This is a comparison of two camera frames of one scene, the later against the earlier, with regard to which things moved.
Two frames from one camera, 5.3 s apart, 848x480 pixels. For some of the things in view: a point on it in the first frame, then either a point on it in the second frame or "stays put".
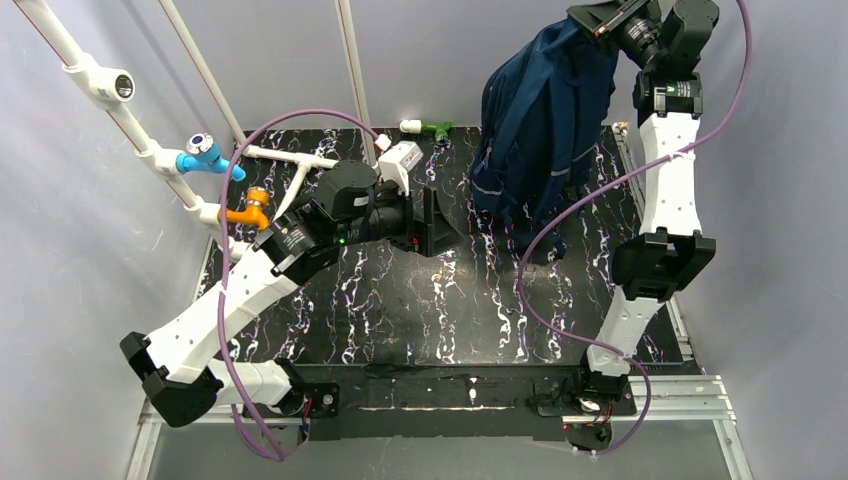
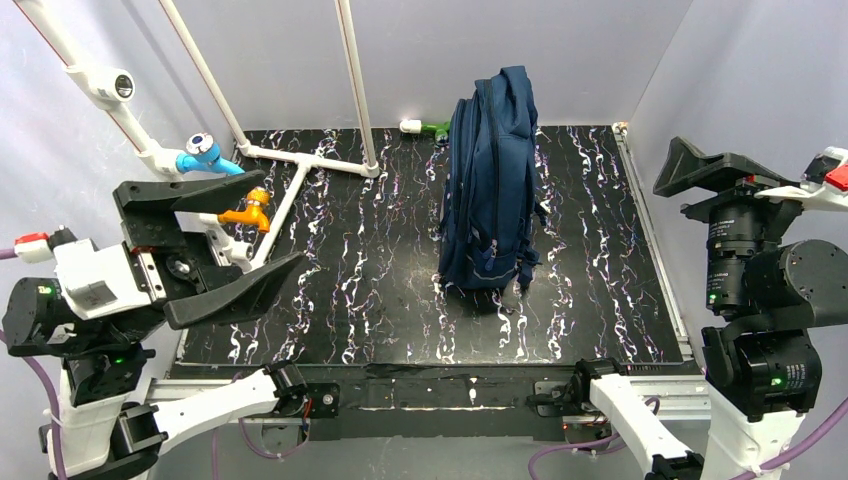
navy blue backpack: x=543 y=105 -> x=491 y=213
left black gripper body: x=419 y=219 -> x=172 y=266
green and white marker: x=417 y=126 stays put
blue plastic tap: x=203 y=153 stays put
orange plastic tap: x=255 y=212 stays put
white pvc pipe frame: x=109 y=85 stays put
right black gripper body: x=597 y=15 -> x=739 y=195
